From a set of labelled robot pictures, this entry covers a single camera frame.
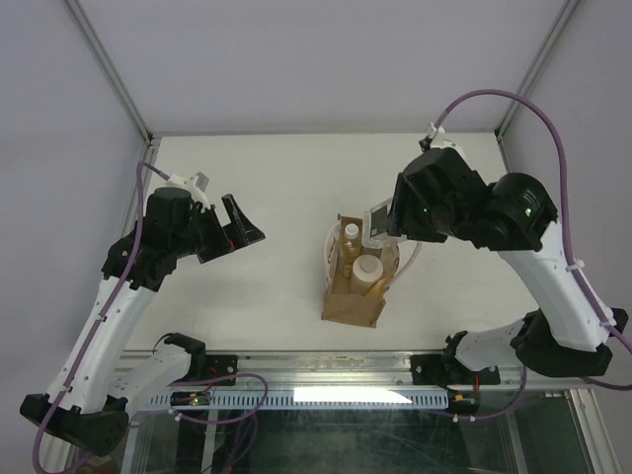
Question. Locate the beige squeeze tube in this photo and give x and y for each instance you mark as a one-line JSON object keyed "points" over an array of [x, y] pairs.
{"points": [[378, 290]]}

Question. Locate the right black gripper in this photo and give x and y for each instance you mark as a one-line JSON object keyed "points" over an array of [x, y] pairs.
{"points": [[402, 217]]}

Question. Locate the aluminium frame post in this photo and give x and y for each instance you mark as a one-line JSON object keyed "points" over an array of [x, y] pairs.
{"points": [[539, 62], [90, 37]]}

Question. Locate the slotted cable duct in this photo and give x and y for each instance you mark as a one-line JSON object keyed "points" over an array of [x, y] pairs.
{"points": [[314, 398]]}

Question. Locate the small circuit board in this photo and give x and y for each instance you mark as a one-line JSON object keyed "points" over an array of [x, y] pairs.
{"points": [[198, 398]]}

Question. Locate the burlap canvas tote bag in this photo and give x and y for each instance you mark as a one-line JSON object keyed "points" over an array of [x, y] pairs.
{"points": [[339, 304]]}

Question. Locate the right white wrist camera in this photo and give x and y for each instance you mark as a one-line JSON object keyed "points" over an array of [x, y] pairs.
{"points": [[434, 138]]}

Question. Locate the aluminium mounting rail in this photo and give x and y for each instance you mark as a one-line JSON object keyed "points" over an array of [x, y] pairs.
{"points": [[286, 369]]}

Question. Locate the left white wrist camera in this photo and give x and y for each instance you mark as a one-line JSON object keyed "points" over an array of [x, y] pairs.
{"points": [[195, 184]]}

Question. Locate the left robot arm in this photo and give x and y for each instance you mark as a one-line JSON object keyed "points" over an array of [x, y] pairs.
{"points": [[86, 405]]}

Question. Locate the left aluminium frame post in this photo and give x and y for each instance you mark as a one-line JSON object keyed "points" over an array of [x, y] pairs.
{"points": [[90, 37]]}

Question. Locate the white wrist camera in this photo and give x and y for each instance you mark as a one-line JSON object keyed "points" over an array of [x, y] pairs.
{"points": [[195, 184], [434, 138]]}

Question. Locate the yellow liquid bottle white cap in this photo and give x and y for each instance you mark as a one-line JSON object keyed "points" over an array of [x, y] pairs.
{"points": [[351, 243]]}

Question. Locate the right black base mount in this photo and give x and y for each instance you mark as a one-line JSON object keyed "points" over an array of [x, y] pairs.
{"points": [[434, 369]]}

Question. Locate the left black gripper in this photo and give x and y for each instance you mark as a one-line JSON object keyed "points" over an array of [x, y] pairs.
{"points": [[240, 232]]}

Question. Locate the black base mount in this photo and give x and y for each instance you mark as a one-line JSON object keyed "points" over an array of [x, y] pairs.
{"points": [[434, 369], [217, 368]]}

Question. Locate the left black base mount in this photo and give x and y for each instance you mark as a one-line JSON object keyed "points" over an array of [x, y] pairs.
{"points": [[217, 368]]}

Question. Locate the clear square bottle front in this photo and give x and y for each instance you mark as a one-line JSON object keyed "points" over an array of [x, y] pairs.
{"points": [[375, 224]]}

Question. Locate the white round cap bottle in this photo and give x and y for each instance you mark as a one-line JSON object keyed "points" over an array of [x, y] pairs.
{"points": [[367, 270]]}

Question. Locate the right aluminium frame post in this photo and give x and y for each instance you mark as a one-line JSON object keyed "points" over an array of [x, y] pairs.
{"points": [[539, 62]]}

